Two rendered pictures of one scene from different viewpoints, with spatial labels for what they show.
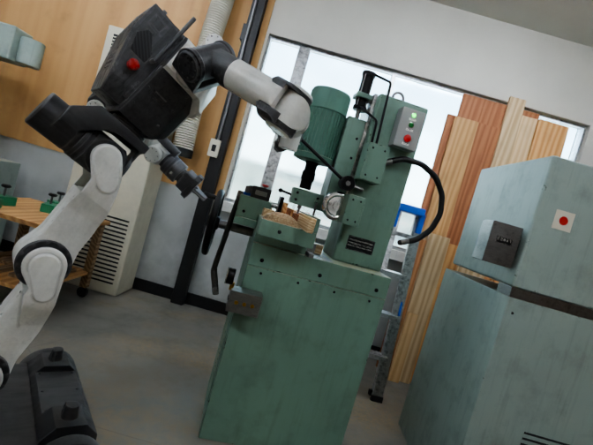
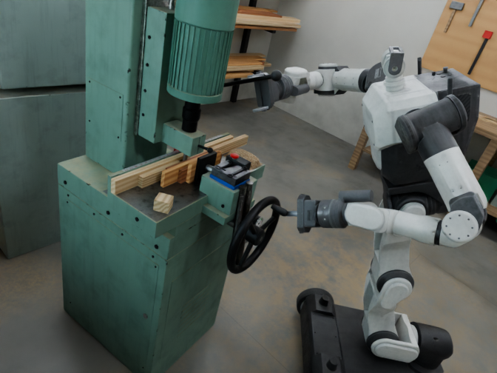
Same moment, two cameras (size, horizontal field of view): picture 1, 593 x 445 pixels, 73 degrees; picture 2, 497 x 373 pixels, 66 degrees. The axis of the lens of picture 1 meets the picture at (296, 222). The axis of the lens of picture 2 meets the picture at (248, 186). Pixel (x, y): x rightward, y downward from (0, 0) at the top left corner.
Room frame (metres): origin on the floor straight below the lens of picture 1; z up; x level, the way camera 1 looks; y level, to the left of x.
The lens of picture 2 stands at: (2.58, 0.89, 1.58)
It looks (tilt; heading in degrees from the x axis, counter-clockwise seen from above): 30 degrees down; 215
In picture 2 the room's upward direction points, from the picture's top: 14 degrees clockwise
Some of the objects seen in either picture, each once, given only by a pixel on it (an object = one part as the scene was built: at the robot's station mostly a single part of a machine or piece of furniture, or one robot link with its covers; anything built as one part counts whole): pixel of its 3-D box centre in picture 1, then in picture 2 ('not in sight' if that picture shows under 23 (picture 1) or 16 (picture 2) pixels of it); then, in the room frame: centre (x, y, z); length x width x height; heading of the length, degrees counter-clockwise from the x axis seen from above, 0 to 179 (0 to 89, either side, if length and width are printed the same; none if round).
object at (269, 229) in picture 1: (269, 222); (206, 188); (1.73, 0.11, 0.87); 0.61 x 0.30 x 0.06; 8
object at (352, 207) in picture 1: (350, 210); not in sight; (1.63, -0.20, 1.02); 0.09 x 0.07 x 0.12; 8
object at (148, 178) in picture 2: (298, 220); (201, 157); (1.66, -0.01, 0.92); 0.60 x 0.02 x 0.04; 8
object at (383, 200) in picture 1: (372, 184); (131, 71); (1.80, -0.28, 1.16); 0.22 x 0.22 x 0.72; 8
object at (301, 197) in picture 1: (305, 200); (183, 139); (1.76, -0.01, 1.01); 0.14 x 0.07 x 0.09; 98
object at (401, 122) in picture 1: (407, 130); not in sight; (1.66, -0.33, 1.40); 0.10 x 0.06 x 0.16; 98
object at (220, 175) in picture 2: (257, 191); (233, 169); (1.71, 0.20, 0.99); 0.13 x 0.11 x 0.06; 8
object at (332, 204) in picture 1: (336, 206); not in sight; (1.65, -0.14, 1.02); 0.12 x 0.03 x 0.12; 98
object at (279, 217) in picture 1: (282, 217); (244, 155); (1.49, 0.06, 0.92); 0.14 x 0.09 x 0.04; 98
